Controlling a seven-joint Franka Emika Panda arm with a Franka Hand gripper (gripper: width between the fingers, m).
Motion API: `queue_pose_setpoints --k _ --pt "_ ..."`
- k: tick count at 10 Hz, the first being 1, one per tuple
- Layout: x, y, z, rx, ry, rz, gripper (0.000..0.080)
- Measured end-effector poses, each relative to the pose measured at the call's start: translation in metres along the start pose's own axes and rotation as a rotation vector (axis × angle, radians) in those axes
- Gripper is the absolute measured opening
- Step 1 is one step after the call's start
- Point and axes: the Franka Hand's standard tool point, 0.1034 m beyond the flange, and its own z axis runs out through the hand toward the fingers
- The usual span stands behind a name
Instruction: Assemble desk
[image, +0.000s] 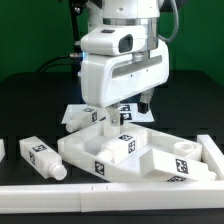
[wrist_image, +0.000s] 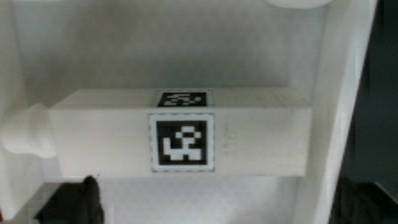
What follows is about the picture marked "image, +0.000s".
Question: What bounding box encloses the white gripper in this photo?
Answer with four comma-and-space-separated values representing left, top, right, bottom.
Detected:
81, 41, 169, 127

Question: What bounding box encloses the white guide rail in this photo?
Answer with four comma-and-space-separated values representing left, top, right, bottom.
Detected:
0, 181, 224, 214
197, 135, 224, 181

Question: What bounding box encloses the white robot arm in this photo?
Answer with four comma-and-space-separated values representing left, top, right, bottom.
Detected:
81, 0, 169, 126

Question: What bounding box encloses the white desk top tray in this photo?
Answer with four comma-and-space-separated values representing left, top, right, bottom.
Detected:
58, 121, 202, 183

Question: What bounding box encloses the black cable at base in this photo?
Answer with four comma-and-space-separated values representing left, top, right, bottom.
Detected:
35, 54, 84, 73

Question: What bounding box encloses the white right guide rail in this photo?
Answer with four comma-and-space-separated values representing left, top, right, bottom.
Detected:
197, 135, 224, 181

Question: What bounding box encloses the grey cable on wrist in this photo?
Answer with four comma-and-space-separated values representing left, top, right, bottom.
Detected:
158, 0, 180, 44

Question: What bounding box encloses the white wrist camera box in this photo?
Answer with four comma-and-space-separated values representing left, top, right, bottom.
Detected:
81, 25, 146, 56

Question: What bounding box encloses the black pole behind robot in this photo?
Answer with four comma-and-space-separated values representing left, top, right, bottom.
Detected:
69, 0, 88, 53

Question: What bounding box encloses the white marker paper sheet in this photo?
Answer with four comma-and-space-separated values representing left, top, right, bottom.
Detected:
62, 103, 154, 124

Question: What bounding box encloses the white block left edge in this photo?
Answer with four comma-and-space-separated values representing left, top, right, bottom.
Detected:
0, 139, 5, 162

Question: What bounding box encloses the white front guide rail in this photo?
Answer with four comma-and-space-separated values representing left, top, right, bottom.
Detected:
0, 181, 224, 214

